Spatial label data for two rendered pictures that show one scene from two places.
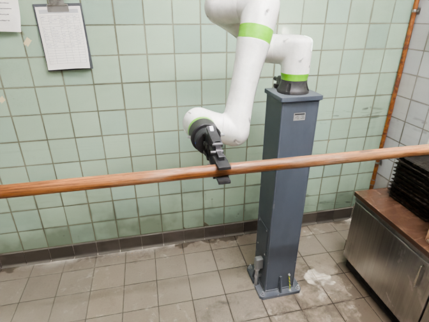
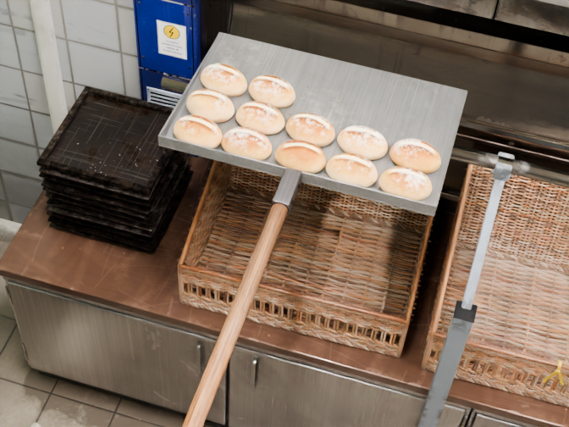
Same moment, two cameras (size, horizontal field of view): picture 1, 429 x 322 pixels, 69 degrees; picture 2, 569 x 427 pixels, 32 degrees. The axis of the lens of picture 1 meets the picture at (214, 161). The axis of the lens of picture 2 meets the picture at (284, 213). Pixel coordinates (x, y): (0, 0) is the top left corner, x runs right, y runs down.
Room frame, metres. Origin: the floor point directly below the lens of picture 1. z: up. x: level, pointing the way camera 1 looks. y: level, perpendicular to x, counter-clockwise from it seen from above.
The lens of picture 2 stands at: (0.36, 0.16, 2.58)
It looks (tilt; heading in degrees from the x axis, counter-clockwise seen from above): 50 degrees down; 296
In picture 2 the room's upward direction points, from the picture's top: 4 degrees clockwise
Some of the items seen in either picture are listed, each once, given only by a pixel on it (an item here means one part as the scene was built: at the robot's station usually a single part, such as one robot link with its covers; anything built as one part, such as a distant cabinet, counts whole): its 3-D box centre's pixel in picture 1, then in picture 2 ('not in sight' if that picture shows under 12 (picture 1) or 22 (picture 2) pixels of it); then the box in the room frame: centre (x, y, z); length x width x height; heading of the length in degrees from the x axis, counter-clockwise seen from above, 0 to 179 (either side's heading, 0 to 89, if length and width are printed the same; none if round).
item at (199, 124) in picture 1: (205, 135); not in sight; (0.91, 0.03, 1.19); 0.12 x 0.06 x 0.09; 102
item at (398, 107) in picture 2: not in sight; (318, 113); (0.93, -1.17, 1.19); 0.55 x 0.36 x 0.03; 12
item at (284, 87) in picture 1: (288, 82); not in sight; (1.54, -0.36, 1.23); 0.26 x 0.15 x 0.06; 13
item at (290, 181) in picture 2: not in sight; (287, 191); (0.88, -0.95, 1.19); 0.09 x 0.04 x 0.03; 102
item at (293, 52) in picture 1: (293, 57); not in sight; (1.49, -0.36, 1.36); 0.16 x 0.13 x 0.19; 55
